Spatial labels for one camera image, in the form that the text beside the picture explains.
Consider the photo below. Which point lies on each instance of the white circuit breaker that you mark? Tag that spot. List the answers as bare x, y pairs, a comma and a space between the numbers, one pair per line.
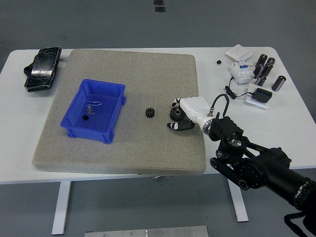
240, 71

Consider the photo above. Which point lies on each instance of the large black gear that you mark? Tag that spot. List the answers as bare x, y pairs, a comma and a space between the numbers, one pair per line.
175, 114

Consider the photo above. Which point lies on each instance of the small black cube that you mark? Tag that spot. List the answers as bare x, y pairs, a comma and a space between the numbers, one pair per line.
85, 117
218, 62

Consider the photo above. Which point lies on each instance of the black wrapped device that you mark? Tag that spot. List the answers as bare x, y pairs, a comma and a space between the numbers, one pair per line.
42, 66

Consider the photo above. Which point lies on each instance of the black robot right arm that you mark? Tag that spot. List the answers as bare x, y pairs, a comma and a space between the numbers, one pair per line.
271, 170

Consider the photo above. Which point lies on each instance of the small black gear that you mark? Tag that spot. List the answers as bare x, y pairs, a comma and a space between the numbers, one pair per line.
149, 112

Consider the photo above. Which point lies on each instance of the dark brown capacitor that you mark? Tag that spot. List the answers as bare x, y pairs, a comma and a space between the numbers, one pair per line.
261, 59
258, 71
279, 83
261, 81
267, 69
270, 61

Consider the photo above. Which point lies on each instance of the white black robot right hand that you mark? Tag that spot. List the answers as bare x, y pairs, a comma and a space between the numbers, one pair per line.
195, 108

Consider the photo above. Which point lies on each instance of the black power adapter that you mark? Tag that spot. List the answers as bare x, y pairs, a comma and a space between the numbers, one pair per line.
263, 95

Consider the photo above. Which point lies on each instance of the small clear screw bag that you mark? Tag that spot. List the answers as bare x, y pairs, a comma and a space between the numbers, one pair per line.
90, 110

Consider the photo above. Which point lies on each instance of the white table leg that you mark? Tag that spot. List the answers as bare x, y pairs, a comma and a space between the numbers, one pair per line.
61, 209
238, 202

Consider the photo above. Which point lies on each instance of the white wall switch plate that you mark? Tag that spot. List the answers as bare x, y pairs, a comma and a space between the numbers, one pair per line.
238, 51

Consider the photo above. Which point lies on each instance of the grey-brown foam mat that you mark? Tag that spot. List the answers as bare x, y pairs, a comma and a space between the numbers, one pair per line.
148, 74

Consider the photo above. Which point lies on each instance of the white flat plate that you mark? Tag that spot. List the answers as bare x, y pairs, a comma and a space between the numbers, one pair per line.
256, 105

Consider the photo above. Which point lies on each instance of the small white brass connector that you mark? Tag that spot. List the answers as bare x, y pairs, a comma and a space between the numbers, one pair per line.
63, 59

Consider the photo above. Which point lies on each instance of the blue plastic box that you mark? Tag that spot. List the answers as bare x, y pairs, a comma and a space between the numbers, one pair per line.
103, 89

